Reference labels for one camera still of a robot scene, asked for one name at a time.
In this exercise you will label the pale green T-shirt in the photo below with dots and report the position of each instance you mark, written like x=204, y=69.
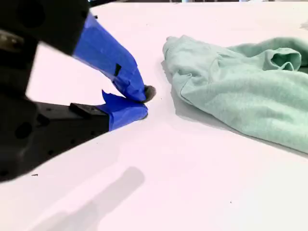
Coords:
x=240, y=96

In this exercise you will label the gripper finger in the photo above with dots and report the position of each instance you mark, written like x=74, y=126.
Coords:
x=125, y=113
x=101, y=50

